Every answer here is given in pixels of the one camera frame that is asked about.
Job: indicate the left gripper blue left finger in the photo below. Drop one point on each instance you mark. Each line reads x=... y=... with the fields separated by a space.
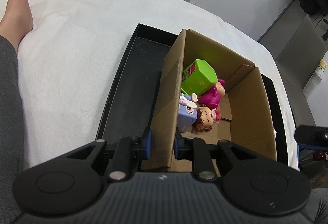
x=146 y=143

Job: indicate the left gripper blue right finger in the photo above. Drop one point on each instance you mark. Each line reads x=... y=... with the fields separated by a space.
x=179 y=145

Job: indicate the brown-haired doll figurine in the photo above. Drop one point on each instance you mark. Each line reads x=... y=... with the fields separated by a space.
x=206 y=118

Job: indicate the purple rabbit cube toy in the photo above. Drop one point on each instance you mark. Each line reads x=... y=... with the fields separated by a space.
x=187 y=112

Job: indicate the pink pig figurine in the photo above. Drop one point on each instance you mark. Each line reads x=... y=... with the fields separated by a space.
x=212 y=97

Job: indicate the brown cardboard box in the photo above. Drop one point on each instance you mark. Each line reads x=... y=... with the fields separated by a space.
x=245 y=111

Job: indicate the green hexagonal container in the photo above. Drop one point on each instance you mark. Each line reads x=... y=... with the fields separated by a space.
x=198 y=78

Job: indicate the black rectangular tray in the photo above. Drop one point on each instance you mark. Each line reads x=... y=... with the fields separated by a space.
x=146 y=89

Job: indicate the white yellow bottle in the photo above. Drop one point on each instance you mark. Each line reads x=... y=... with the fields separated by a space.
x=320 y=69

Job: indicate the grey padded chair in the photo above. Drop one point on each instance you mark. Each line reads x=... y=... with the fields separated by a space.
x=296 y=63

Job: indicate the white bed blanket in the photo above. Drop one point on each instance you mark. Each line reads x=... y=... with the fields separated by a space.
x=67 y=63

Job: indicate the grey trouser left leg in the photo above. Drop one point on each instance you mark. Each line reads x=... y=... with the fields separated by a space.
x=12 y=131

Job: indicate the person's bare left foot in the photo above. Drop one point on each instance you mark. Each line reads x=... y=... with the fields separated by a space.
x=16 y=22

